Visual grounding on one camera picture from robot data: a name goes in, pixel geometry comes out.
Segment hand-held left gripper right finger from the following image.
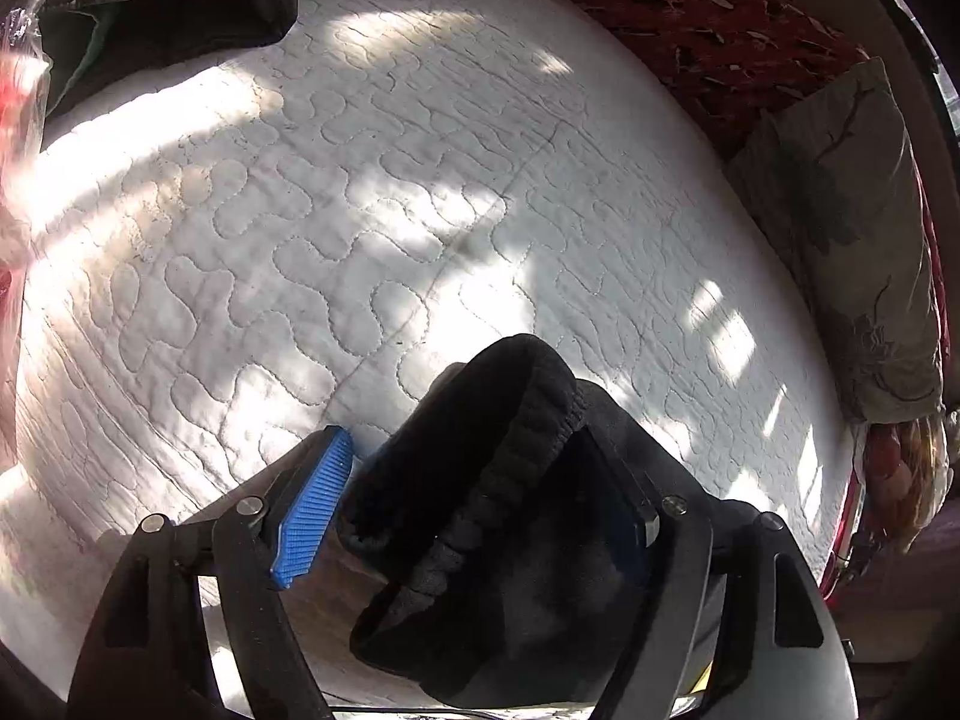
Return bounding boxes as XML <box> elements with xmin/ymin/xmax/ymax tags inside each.
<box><xmin>574</xmin><ymin>382</ymin><xmax>860</xmax><ymax>720</ymax></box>

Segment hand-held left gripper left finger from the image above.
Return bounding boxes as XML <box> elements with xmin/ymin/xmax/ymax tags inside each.
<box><xmin>67</xmin><ymin>426</ymin><xmax>353</xmax><ymax>720</ymax></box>

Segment black pants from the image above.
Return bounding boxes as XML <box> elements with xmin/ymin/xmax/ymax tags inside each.
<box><xmin>337</xmin><ymin>334</ymin><xmax>721</xmax><ymax>710</ymax></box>

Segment red bed sheet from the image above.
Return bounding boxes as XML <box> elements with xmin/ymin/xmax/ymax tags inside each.
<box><xmin>821</xmin><ymin>457</ymin><xmax>867</xmax><ymax>605</ymax></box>

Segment clear plastic bag stuffed toys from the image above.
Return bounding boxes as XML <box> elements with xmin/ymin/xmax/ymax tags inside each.
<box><xmin>855</xmin><ymin>412</ymin><xmax>960</xmax><ymax>556</ymax></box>

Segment white quilted bed cover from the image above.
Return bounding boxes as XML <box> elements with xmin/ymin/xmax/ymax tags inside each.
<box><xmin>0</xmin><ymin>0</ymin><xmax>863</xmax><ymax>713</ymax></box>

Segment grey floral pillow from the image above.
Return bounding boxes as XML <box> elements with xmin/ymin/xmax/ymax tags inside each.
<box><xmin>724</xmin><ymin>56</ymin><xmax>946</xmax><ymax>425</ymax></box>

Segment clear plastic bag orange contents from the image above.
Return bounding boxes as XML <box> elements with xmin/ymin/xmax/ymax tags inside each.
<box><xmin>0</xmin><ymin>0</ymin><xmax>53</xmax><ymax>451</ymax></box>

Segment dark green garment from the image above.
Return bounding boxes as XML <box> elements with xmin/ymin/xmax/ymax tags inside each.
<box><xmin>37</xmin><ymin>0</ymin><xmax>301</xmax><ymax>117</ymax></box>

